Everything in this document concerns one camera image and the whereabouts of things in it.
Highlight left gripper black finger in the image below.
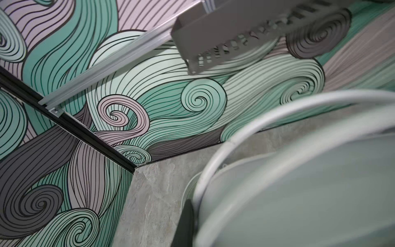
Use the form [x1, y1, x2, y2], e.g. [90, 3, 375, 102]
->
[171, 199, 194, 247]

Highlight white headphones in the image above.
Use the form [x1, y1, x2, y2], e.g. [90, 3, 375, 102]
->
[184, 90, 395, 247]

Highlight aluminium wall rail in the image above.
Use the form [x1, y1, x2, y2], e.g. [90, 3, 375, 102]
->
[39, 1, 205, 110]

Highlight black perforated wall tray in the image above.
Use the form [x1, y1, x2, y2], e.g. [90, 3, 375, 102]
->
[171, 1, 352, 75]

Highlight black frame post left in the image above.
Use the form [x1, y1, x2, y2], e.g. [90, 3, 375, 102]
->
[1, 68, 136, 174]

